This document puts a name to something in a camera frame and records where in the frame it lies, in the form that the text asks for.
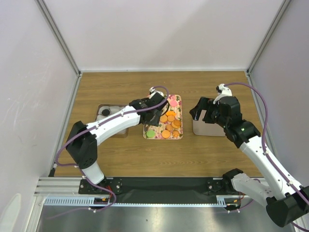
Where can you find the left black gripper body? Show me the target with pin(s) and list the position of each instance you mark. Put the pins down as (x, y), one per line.
(155, 120)

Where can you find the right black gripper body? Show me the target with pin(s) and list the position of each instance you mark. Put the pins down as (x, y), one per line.
(212, 114)

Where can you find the black cookie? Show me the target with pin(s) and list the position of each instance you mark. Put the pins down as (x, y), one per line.
(105, 112)

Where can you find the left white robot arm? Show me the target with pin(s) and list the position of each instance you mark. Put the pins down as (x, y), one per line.
(84, 139)

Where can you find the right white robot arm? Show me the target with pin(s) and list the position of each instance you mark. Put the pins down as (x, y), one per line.
(284, 198)

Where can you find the patterned round biscuit upper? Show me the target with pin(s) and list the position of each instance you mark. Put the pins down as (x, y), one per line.
(163, 119)

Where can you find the patterned round biscuit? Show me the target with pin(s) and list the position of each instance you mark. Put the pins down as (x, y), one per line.
(165, 134)
(163, 119)

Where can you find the green cookie lower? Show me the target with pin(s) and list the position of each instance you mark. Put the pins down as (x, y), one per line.
(150, 134)

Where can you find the orange fish cookie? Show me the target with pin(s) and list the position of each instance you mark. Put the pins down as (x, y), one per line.
(170, 113)

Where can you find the brown tin lid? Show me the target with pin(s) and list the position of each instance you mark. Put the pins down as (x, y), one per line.
(201, 128)

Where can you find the plain orange round cookie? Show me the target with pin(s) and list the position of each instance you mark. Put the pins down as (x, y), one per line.
(171, 118)

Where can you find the floral serving tray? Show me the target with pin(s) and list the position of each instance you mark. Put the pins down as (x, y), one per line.
(162, 126)

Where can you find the patterned round biscuit lower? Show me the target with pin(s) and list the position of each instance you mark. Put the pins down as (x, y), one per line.
(165, 134)

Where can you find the pink round cookie right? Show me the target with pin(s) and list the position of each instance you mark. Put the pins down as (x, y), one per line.
(173, 103)

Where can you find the orange swirl cookie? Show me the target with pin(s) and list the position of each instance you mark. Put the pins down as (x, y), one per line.
(175, 133)

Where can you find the brown cookie tin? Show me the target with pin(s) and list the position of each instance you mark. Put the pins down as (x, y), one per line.
(114, 108)

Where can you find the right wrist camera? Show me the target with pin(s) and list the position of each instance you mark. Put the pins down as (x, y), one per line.
(222, 91)

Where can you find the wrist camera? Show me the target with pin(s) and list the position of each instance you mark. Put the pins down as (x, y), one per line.
(222, 91)
(154, 92)

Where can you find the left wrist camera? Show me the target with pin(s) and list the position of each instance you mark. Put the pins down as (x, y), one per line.
(154, 92)

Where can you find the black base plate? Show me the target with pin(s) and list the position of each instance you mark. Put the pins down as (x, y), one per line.
(169, 190)

